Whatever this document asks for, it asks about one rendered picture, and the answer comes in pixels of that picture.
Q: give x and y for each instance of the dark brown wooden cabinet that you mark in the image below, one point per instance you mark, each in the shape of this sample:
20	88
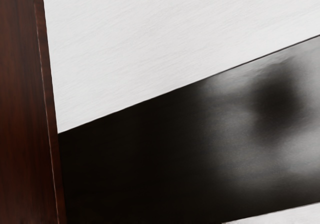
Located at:
22	109

